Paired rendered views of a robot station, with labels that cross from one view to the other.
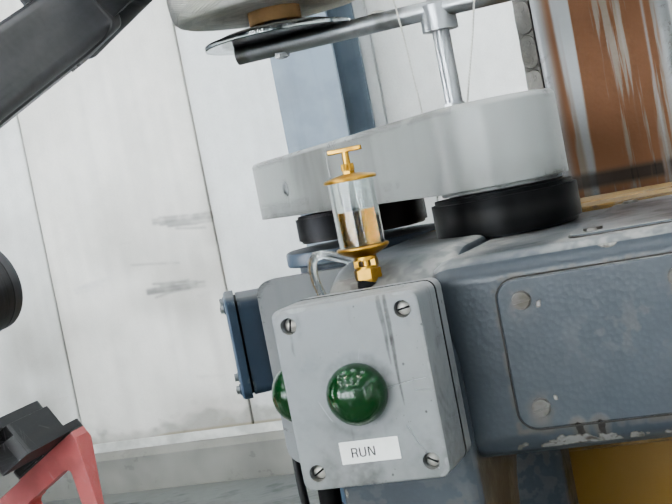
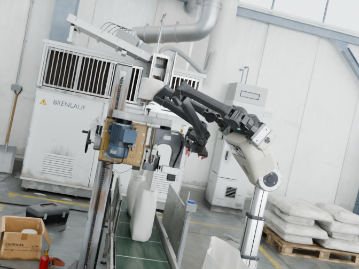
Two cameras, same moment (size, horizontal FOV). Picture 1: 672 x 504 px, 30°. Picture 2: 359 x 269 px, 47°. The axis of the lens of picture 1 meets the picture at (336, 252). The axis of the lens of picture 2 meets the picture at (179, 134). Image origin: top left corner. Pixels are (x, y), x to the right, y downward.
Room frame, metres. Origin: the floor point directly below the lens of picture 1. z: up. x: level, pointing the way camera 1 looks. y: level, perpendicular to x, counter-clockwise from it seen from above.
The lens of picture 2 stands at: (2.27, 2.74, 1.49)
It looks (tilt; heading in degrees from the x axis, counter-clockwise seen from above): 3 degrees down; 240
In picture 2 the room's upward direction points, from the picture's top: 12 degrees clockwise
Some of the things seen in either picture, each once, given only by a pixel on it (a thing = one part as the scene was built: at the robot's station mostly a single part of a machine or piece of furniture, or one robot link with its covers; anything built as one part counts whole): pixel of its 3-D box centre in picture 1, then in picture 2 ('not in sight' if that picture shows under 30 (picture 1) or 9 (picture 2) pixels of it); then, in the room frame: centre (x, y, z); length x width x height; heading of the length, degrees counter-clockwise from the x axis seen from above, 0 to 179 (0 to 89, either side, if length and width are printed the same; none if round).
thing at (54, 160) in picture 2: not in sight; (112, 128); (0.01, -3.23, 1.05); 2.28 x 1.16 x 2.09; 160
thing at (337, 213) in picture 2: not in sight; (337, 212); (-2.62, -1.02, 0.56); 0.67 x 0.43 x 0.15; 70
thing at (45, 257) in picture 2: not in sight; (45, 256); (1.38, -0.57, 0.12); 0.15 x 0.08 x 0.23; 70
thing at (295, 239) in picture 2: not in sight; (288, 231); (-1.96, -1.21, 0.20); 0.66 x 0.44 x 0.12; 70
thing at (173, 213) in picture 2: not in sight; (173, 216); (0.30, -0.49, 0.54); 1.05 x 0.02 x 0.41; 70
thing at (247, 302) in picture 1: (272, 349); (127, 137); (1.14, 0.07, 1.25); 0.10 x 0.08 x 0.12; 5
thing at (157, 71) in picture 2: not in sight; (155, 82); (-0.12, -2.33, 1.82); 0.51 x 0.27 x 0.71; 70
